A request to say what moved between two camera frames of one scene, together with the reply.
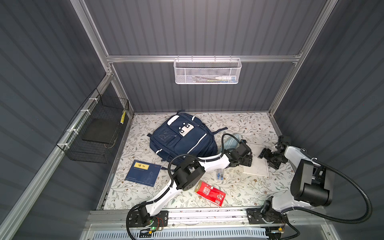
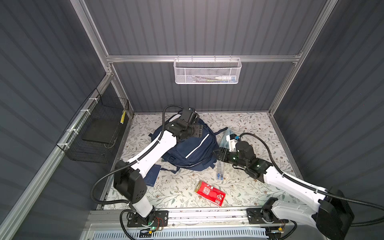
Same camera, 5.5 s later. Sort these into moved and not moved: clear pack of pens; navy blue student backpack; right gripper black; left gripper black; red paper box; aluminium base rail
Moved: left gripper black; right gripper black
Not moved: navy blue student backpack; red paper box; clear pack of pens; aluminium base rail
